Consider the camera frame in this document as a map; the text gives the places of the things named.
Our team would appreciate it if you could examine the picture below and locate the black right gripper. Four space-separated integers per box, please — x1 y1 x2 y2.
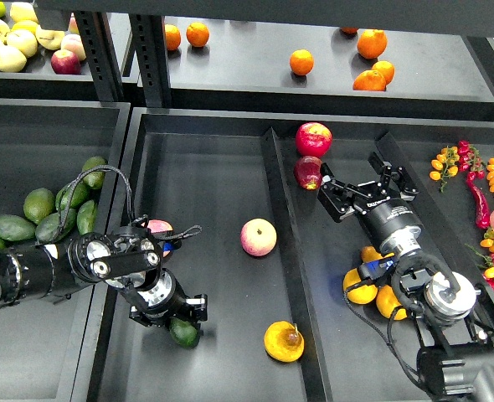
318 152 423 255

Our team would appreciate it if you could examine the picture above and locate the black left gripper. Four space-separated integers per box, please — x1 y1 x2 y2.
121 270 208 327

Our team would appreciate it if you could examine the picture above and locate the dark green avocado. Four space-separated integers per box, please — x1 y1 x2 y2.
169 317 199 348

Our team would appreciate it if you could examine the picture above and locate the yellow pear with brown spot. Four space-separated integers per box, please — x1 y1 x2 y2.
264 321 305 363

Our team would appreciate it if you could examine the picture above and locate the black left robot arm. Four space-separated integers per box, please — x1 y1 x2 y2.
0 185 208 328

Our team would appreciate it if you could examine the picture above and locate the yellow pear under arm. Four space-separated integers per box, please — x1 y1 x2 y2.
375 285 407 321

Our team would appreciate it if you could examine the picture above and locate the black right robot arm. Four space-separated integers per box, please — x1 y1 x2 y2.
317 152 494 401

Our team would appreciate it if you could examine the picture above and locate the yellow pear with stem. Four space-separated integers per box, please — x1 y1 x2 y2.
360 245 394 263

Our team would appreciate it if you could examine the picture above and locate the yellow pear left of pile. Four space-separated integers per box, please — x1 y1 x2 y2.
342 268 378 305

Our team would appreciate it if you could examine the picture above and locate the green avocado right upright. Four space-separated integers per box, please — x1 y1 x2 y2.
76 199 97 235

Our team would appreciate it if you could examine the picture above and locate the green avocado upper middle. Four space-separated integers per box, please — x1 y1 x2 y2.
54 182 90 211

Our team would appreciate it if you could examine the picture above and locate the dark avocado centre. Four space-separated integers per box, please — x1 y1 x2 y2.
35 209 77 244

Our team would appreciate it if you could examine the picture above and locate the green avocado top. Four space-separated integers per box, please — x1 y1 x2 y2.
82 156 107 190

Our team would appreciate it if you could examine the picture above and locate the green avocado round left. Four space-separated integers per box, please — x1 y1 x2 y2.
23 188 54 224

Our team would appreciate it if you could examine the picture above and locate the dark avocado far left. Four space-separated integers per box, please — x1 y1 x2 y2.
0 214 36 242

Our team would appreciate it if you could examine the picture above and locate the dark red apple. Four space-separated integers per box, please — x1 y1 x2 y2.
294 156 322 190

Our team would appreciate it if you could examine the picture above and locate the black centre divided tray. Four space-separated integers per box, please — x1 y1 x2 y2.
69 106 494 402

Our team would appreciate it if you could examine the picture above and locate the bright red apple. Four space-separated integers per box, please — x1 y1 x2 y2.
296 122 332 158

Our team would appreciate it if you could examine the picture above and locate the orange cherry tomato vine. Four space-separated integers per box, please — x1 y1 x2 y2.
429 146 460 193

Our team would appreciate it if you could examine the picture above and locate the pink apple left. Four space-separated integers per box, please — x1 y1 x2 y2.
147 219 173 257

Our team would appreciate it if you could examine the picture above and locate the pink apple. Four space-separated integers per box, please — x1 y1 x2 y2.
147 219 173 257
240 218 277 257

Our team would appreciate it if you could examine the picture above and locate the red cherry tomato vine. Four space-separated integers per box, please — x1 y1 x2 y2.
457 141 485 182

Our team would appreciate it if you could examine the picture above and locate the orange front right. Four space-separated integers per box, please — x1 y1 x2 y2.
352 70 387 91

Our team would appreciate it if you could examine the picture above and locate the pink apple centre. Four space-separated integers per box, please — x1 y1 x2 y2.
240 218 277 257

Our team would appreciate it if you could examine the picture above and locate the red chili pepper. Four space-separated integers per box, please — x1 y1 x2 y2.
466 181 490 229

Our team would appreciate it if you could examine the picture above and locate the small orange right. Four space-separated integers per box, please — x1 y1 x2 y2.
372 60 395 85

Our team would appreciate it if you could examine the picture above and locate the black upper shelf tray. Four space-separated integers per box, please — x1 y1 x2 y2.
167 20 494 121

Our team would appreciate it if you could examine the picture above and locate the black left tray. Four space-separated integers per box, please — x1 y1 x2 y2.
0 99 130 401

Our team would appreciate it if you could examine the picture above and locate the orange centre shelf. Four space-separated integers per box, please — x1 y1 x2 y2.
289 49 315 76

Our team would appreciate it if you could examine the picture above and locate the large orange top right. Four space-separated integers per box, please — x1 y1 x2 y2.
357 29 388 59

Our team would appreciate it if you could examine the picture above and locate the orange under top shelf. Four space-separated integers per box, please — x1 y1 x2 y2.
340 27 358 35

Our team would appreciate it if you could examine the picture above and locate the orange top left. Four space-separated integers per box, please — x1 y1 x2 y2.
186 22 210 48

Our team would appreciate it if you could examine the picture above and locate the orange partly behind post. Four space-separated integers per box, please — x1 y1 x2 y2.
164 23 182 52

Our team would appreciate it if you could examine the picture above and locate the black perforated shelf post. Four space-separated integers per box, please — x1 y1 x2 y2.
129 14 172 108

